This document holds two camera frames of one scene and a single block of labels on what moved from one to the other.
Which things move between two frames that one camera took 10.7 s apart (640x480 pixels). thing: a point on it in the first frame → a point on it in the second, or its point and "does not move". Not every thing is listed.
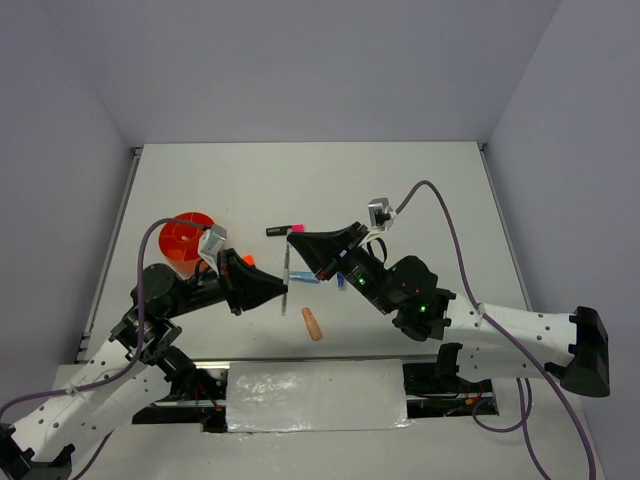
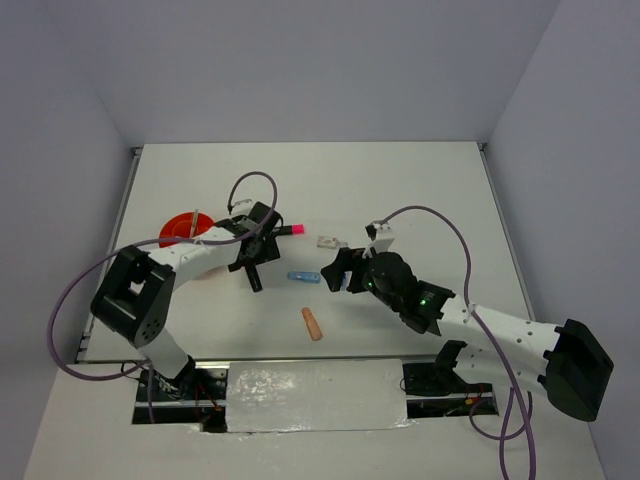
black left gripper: x=245 y=285 → x=268 y=252
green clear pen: x=286 y=279 → x=195 y=222
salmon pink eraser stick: x=312 y=324 does not move
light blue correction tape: x=307 y=277 does not move
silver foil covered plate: x=316 y=395 does not move
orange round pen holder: x=179 y=243 does not move
